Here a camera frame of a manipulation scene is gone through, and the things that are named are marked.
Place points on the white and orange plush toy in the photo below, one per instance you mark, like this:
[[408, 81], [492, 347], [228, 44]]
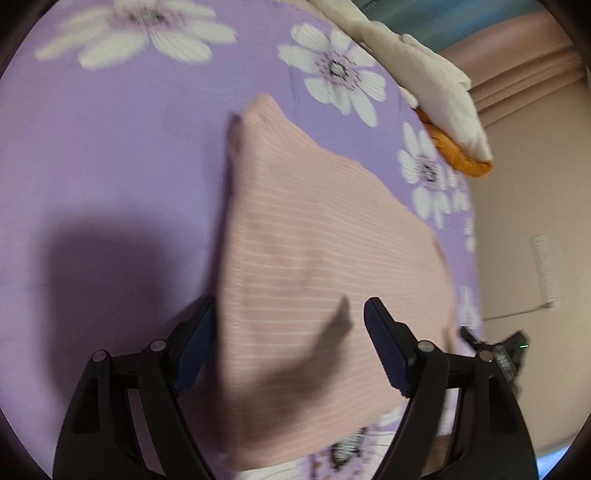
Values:
[[434, 78]]

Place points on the pink striped garment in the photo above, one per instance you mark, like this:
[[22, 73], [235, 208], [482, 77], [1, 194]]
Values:
[[314, 240]]

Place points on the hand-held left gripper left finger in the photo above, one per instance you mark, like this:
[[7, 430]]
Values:
[[196, 350]]

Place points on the pink curtain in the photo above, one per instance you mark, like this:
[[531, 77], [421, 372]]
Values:
[[521, 60]]

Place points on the blue curtain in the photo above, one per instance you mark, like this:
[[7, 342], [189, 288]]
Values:
[[438, 11]]

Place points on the white wall socket strip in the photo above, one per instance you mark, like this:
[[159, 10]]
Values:
[[549, 270]]

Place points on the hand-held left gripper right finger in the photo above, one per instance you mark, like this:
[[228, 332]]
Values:
[[385, 350]]

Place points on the purple floral blanket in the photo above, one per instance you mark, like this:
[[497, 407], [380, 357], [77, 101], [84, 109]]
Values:
[[115, 175]]

